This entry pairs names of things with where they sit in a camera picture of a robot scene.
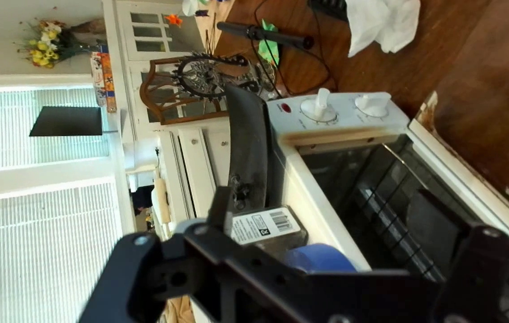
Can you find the white cabinet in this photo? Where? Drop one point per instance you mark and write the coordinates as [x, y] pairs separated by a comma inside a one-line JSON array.
[[173, 145]]

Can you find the white crumpled napkin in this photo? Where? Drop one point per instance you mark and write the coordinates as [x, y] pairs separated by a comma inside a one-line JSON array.
[[390, 23]]

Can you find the ornate dark clock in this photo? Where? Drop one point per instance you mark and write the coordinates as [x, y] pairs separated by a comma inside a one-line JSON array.
[[191, 86]]

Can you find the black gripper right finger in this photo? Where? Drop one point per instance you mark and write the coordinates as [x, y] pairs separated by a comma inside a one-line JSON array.
[[471, 256]]

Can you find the wooden dining table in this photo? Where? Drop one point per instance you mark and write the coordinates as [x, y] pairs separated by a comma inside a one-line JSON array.
[[460, 56]]

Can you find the yellow flower vase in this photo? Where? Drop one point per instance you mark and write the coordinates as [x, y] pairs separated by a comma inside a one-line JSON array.
[[50, 41]]

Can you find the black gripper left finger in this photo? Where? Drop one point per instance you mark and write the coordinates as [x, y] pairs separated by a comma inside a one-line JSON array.
[[141, 273]]

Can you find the black monitor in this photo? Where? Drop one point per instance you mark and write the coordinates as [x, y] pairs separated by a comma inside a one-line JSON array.
[[64, 120]]

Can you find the blue tape roll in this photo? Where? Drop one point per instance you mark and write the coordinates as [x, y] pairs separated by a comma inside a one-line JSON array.
[[317, 258]]

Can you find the white toaster oven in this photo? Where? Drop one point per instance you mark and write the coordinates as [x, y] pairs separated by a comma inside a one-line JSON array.
[[376, 183]]

